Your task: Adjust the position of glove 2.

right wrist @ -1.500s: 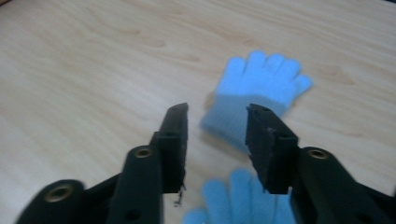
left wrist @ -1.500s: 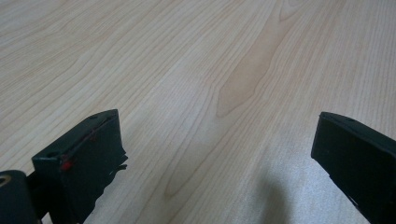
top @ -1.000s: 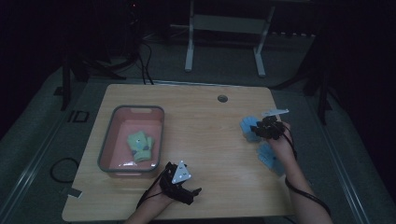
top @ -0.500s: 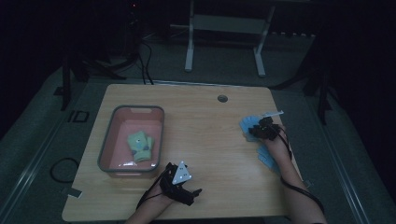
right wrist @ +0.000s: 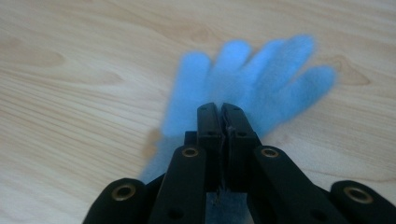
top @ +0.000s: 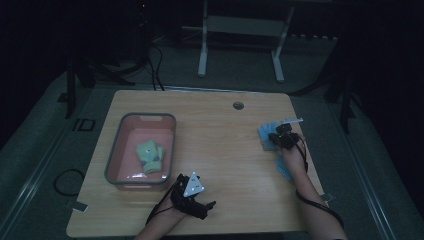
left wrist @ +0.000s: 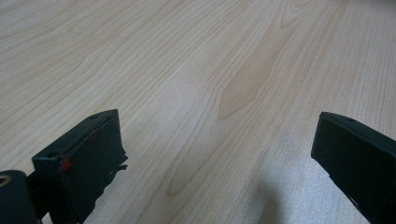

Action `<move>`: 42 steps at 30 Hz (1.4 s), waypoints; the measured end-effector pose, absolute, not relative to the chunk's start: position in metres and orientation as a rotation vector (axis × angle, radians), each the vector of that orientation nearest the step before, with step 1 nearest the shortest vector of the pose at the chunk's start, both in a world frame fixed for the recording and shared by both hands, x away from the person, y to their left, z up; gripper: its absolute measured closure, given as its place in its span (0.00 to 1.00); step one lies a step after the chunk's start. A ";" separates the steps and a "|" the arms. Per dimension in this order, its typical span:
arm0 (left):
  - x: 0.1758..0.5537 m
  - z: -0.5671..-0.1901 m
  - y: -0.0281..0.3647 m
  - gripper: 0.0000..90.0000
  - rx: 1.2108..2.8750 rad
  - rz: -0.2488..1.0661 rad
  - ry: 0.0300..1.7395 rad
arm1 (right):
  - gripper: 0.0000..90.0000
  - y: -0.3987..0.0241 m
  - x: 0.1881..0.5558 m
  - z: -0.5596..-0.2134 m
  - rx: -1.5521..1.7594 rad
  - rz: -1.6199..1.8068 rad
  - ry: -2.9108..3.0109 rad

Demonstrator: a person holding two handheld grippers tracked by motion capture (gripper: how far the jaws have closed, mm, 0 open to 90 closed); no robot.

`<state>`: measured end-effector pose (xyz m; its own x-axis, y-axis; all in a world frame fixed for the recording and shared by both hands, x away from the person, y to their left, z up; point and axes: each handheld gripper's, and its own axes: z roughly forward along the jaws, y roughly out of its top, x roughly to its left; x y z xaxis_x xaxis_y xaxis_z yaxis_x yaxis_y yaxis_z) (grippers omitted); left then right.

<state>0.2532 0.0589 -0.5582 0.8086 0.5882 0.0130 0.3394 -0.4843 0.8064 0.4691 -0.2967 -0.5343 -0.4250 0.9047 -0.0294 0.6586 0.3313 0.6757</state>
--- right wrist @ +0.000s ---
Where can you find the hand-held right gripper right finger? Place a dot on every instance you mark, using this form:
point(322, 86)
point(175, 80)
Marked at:
point(238, 140)

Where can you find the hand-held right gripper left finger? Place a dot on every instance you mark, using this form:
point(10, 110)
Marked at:
point(211, 137)

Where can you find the plain blue and grey glove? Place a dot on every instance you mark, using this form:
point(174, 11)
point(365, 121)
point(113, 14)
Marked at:
point(249, 81)

